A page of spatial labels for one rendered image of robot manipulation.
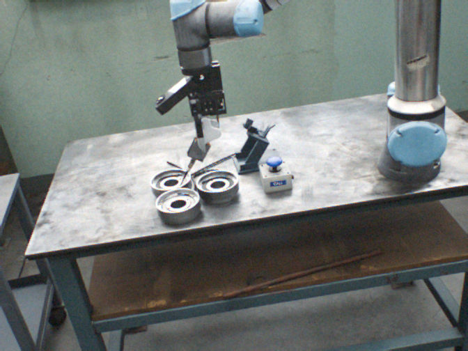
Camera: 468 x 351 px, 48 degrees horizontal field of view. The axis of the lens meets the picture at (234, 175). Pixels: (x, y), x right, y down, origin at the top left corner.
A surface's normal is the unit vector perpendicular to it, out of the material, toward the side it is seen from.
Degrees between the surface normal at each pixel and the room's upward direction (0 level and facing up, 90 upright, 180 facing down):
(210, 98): 90
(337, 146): 0
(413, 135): 98
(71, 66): 90
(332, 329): 0
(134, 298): 0
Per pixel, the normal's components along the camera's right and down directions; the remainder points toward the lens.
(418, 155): -0.21, 0.62
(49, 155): 0.11, 0.49
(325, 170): -0.11, -0.86
